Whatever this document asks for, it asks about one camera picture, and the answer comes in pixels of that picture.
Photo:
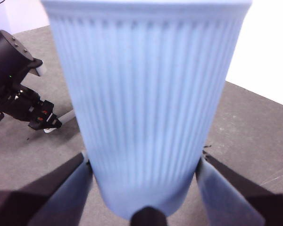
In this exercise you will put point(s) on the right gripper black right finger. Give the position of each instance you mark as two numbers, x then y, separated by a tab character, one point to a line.
245	202

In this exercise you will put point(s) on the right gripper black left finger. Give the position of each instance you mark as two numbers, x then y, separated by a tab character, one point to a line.
37	204

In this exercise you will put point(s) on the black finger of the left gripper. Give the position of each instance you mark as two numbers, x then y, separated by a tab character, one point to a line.
56	118
49	126

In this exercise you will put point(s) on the blue ribbed plastic cup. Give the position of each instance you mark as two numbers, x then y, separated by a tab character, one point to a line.
143	94

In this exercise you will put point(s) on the left wrist grey camera box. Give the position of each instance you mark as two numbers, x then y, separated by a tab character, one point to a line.
41	71

